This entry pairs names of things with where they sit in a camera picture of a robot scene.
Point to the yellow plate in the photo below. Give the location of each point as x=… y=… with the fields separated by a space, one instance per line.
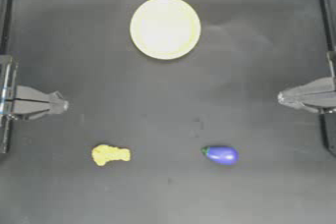
x=165 y=28

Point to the purple toy eggplant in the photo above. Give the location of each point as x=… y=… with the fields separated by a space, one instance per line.
x=222 y=155

